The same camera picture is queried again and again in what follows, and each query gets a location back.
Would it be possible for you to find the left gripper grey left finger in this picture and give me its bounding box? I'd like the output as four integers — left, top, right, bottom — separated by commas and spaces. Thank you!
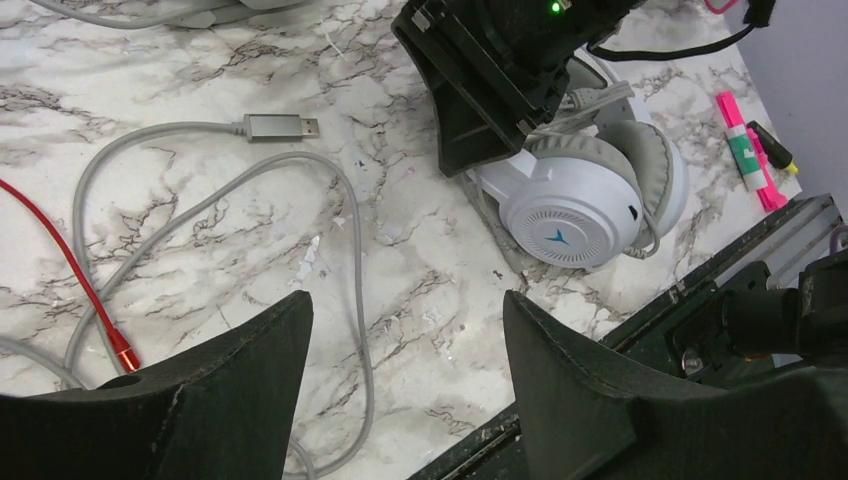
1, 291, 313, 479

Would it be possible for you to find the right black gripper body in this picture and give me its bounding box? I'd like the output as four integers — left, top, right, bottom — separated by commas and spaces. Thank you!
391, 0, 640, 177

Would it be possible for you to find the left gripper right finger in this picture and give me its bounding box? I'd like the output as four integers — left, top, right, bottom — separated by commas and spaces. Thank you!
503, 291, 847, 479

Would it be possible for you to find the white gaming headset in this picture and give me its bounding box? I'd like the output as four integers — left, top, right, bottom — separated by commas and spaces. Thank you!
464, 57, 689, 271

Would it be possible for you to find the grey cable with usb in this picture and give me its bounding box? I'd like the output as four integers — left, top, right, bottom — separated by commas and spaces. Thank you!
0, 113, 376, 480

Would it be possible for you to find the white green marker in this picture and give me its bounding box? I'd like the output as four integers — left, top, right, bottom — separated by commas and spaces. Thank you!
725, 125, 768, 191

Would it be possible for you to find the pink highlighter marker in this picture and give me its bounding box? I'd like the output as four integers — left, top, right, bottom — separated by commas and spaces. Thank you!
715, 91, 788, 213

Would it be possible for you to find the black yellow marker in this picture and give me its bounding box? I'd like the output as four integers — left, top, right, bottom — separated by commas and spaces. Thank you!
747, 121, 799, 175

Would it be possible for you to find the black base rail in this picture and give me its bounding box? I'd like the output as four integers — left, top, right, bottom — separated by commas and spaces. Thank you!
419, 196, 847, 479

